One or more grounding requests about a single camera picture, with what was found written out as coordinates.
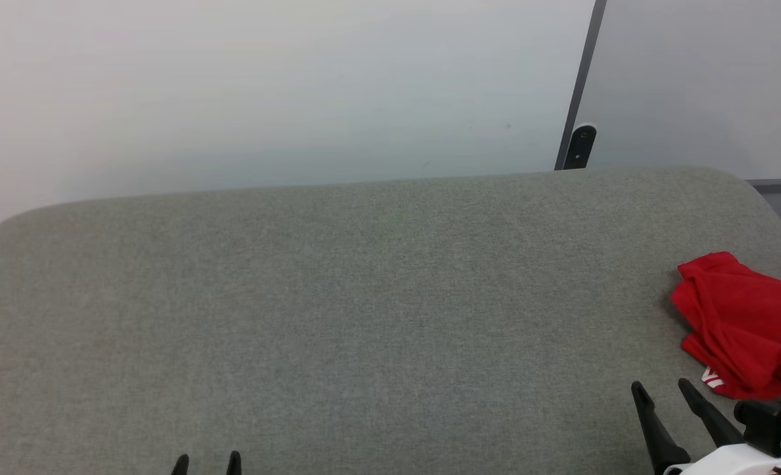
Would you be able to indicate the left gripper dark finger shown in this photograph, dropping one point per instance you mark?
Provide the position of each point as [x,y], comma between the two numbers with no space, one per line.
[233,465]
[180,467]

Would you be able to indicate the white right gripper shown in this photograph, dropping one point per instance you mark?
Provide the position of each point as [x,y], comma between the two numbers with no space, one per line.
[733,462]

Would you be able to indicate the red and white garment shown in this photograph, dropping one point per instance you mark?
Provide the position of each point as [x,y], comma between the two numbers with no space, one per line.
[747,323]

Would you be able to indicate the grey fabric sofa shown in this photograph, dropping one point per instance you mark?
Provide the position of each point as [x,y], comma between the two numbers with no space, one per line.
[364,316]

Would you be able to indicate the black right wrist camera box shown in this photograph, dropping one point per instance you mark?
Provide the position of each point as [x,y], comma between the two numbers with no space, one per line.
[770,422]

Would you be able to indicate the black post bracket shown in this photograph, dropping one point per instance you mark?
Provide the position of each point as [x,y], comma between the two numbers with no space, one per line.
[579,146]

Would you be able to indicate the dark grey panel post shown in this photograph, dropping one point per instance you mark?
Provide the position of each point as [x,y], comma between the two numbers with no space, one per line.
[583,72]

